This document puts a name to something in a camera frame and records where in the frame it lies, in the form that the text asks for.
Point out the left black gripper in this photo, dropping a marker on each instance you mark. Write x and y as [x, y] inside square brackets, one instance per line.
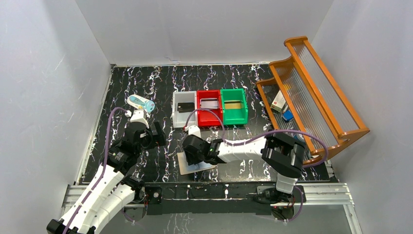
[157, 133]

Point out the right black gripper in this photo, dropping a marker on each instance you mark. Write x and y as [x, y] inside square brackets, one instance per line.
[191, 160]

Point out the grey cards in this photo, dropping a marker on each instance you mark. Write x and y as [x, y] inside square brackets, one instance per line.
[209, 103]

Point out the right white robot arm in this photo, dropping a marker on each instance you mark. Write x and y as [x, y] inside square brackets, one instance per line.
[280, 151]

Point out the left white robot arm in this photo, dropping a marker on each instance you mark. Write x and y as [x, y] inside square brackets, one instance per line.
[112, 187]

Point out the black card in white bin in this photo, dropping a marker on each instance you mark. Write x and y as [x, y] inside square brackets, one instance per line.
[185, 107]

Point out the gold card in green bin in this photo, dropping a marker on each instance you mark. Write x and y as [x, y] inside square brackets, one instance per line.
[233, 104]

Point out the white plastic bin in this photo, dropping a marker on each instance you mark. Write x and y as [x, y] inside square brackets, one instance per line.
[179, 119]

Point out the oval white blue package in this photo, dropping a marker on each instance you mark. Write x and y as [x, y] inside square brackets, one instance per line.
[139, 102]

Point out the red plastic bin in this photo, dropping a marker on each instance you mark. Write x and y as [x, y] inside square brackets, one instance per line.
[213, 116]

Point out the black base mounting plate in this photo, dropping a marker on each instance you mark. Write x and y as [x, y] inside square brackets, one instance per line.
[260, 198]

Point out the green plastic bin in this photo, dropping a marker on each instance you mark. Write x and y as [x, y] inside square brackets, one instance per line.
[235, 109]

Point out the white red small box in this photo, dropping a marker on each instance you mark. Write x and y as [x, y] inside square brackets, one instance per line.
[278, 102]

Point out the blue small object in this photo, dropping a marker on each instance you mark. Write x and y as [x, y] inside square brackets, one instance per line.
[287, 116]

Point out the blue tape roll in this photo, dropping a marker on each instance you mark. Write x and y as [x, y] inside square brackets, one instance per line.
[299, 137]

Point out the orange wooden shelf rack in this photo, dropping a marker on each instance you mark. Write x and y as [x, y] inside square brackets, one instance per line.
[318, 104]

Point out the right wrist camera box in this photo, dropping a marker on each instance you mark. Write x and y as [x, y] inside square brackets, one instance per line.
[193, 130]

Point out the aluminium frame rail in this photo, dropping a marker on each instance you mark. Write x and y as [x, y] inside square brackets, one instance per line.
[327, 193]

